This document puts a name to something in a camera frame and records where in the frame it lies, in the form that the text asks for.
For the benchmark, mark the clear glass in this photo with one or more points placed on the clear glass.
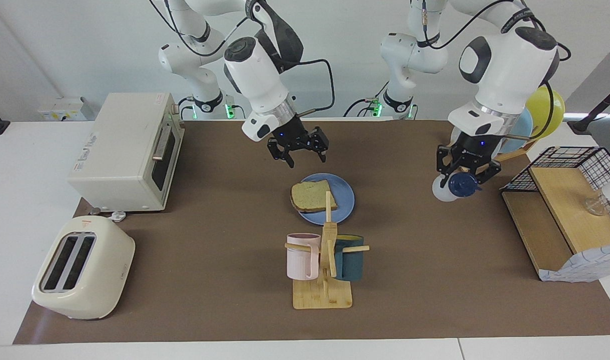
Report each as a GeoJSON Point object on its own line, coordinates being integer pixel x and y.
{"type": "Point", "coordinates": [596, 206]}

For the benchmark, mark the squeeze bottle with blue cap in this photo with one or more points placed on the squeeze bottle with blue cap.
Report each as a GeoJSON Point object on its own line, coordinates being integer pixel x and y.
{"type": "Point", "coordinates": [442, 192]}

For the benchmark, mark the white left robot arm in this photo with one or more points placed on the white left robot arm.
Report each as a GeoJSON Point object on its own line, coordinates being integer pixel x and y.
{"type": "Point", "coordinates": [505, 70]}

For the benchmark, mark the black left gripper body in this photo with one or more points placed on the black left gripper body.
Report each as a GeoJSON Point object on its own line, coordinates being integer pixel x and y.
{"type": "Point", "coordinates": [477, 147]}

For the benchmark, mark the yellow plate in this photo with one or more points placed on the yellow plate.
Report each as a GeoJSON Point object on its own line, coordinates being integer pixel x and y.
{"type": "Point", "coordinates": [537, 112]}

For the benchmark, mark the white patterned cloth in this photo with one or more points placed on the white patterned cloth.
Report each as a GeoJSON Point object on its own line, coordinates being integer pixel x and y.
{"type": "Point", "coordinates": [585, 262]}

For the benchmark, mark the wooden mug tree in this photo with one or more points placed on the wooden mug tree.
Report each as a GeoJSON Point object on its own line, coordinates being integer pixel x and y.
{"type": "Point", "coordinates": [322, 297]}

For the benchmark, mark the white power plug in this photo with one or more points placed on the white power plug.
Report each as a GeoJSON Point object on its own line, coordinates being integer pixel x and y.
{"type": "Point", "coordinates": [117, 216]}

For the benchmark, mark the brown table mat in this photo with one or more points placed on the brown table mat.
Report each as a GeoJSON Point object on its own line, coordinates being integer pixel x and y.
{"type": "Point", "coordinates": [209, 280]}

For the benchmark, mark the white toaster oven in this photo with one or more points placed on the white toaster oven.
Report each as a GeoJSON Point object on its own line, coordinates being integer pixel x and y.
{"type": "Point", "coordinates": [119, 150]}

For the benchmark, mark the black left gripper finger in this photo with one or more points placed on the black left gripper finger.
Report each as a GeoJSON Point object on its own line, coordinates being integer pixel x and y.
{"type": "Point", "coordinates": [445, 159]}
{"type": "Point", "coordinates": [490, 170]}

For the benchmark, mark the bread slice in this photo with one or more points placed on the bread slice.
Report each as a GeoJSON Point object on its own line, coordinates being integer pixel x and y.
{"type": "Point", "coordinates": [310, 196]}

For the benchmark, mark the cream toaster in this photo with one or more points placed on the cream toaster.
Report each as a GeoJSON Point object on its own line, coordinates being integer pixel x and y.
{"type": "Point", "coordinates": [84, 280]}

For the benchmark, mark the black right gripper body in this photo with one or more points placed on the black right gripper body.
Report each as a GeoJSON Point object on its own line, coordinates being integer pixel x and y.
{"type": "Point", "coordinates": [292, 134]}

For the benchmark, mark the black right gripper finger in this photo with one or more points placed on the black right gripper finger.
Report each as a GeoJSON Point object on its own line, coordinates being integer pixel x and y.
{"type": "Point", "coordinates": [322, 142]}
{"type": "Point", "coordinates": [280, 149]}

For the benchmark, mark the dark teal mug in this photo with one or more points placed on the dark teal mug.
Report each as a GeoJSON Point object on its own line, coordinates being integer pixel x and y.
{"type": "Point", "coordinates": [350, 265]}

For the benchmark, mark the wooden shelf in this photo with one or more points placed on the wooden shelf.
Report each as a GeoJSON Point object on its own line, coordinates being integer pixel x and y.
{"type": "Point", "coordinates": [530, 225]}

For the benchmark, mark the white wall outlet box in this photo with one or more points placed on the white wall outlet box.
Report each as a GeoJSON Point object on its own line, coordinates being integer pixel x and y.
{"type": "Point", "coordinates": [59, 110]}

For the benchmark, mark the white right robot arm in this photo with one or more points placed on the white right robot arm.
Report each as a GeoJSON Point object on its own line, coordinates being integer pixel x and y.
{"type": "Point", "coordinates": [257, 75]}

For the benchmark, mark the pink mug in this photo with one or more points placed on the pink mug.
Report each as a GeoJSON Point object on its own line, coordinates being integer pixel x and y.
{"type": "Point", "coordinates": [299, 260]}

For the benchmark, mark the light blue plate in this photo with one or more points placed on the light blue plate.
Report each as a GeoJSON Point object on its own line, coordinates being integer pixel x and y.
{"type": "Point", "coordinates": [525, 131]}

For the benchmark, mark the wooden plate rack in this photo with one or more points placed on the wooden plate rack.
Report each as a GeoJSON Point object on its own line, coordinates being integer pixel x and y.
{"type": "Point", "coordinates": [517, 151]}

